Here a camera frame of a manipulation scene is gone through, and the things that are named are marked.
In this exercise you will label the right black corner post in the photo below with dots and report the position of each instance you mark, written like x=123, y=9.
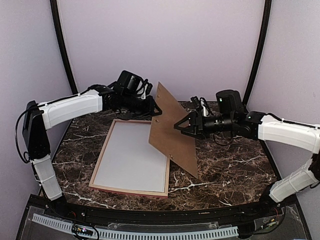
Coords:
x=259, y=51

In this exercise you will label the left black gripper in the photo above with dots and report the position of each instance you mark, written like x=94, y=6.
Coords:
x=149, y=110

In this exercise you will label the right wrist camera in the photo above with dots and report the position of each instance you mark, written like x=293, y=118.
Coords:
x=228, y=101

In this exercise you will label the brown cardboard backing board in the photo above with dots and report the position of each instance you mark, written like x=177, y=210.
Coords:
x=179, y=148

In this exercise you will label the black front rail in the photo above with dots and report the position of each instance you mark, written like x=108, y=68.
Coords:
x=246, y=215

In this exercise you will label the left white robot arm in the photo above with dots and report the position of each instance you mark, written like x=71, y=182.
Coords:
x=40, y=117

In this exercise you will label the landscape photo print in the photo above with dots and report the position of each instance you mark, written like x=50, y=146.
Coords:
x=130, y=160

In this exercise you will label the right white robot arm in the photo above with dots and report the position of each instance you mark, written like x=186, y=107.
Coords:
x=302, y=138

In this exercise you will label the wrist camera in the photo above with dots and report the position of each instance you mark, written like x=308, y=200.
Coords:
x=228, y=101
x=131, y=84

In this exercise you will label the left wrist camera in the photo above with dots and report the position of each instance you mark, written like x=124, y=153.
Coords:
x=131, y=84

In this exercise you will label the pink wooden picture frame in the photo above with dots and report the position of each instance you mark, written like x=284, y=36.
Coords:
x=127, y=191

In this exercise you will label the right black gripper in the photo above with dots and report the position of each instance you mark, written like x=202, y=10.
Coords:
x=201, y=132

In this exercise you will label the left black corner post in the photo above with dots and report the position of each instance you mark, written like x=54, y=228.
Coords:
x=62, y=46

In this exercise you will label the black corner post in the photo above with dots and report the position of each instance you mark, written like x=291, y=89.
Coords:
x=259, y=51
x=62, y=46

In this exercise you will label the white slotted cable duct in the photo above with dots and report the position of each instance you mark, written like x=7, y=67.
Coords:
x=133, y=232

